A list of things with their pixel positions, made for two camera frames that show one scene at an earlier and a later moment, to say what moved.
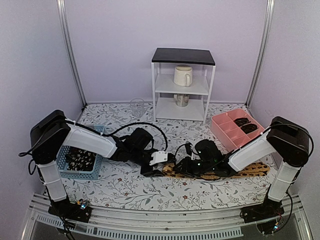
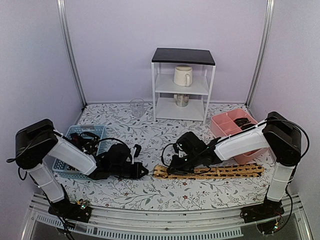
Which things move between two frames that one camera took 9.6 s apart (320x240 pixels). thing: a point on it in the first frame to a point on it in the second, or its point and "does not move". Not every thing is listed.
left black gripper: [150, 172] to [136, 175]
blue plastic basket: [61, 160] does not move
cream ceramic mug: [183, 75] does not move
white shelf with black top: [182, 80] does not move
